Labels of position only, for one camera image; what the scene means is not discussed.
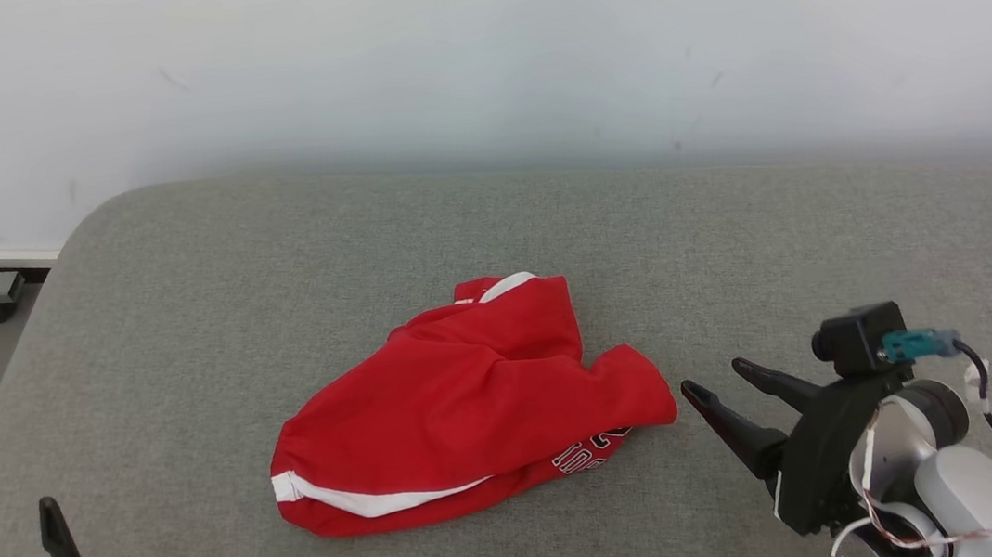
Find red shorts with white stripe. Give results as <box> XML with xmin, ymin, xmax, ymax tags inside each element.
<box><xmin>251</xmin><ymin>256</ymin><xmax>690</xmax><ymax>545</ymax></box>

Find white red wire bundle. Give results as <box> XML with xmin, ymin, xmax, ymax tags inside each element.
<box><xmin>818</xmin><ymin>423</ymin><xmax>992</xmax><ymax>557</ymax></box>

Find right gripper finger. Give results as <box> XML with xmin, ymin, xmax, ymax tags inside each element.
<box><xmin>731</xmin><ymin>349</ymin><xmax>828</xmax><ymax>421</ymax></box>
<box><xmin>680</xmin><ymin>369</ymin><xmax>792</xmax><ymax>487</ymax></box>

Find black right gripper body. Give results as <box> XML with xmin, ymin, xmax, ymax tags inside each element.
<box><xmin>758</xmin><ymin>367</ymin><xmax>931</xmax><ymax>539</ymax></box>

